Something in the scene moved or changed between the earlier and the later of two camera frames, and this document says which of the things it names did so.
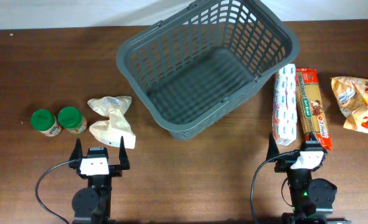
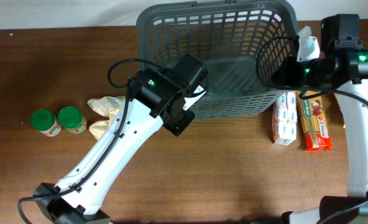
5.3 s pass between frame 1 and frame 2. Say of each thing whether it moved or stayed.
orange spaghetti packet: stayed
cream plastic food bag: stayed
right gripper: moved
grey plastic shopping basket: moved
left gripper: moved
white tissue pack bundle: stayed
